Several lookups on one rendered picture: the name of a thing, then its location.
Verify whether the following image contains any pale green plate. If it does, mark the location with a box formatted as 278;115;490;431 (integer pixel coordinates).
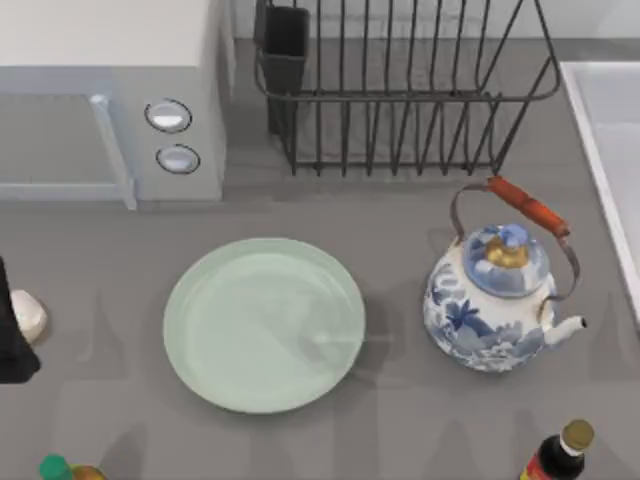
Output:
162;237;367;415

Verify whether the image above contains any black cutlery holder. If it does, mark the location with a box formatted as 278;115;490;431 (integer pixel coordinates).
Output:
253;0;312;135

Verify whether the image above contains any blue and white kettle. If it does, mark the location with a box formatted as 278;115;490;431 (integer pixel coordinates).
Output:
423;175;589;374

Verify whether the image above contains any white sink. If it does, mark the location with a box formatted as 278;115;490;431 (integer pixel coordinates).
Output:
558;60;640;326

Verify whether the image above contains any dark sauce bottle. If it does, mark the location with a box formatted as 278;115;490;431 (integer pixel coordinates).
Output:
516;418;596;480

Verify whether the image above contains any dark wire dish rack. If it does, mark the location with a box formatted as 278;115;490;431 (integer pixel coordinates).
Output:
253;0;562;178

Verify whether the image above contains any microwave door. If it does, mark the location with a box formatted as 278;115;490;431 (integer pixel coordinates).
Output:
0;93;138;211

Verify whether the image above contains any microwave knob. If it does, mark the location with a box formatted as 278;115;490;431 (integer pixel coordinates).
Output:
155;143;202;176
143;97;194;134

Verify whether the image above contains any pale microwave oven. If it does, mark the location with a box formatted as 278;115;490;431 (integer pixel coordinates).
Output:
0;0;236;211

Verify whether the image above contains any green capped bottle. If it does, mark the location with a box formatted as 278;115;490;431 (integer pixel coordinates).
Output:
38;453;109;480

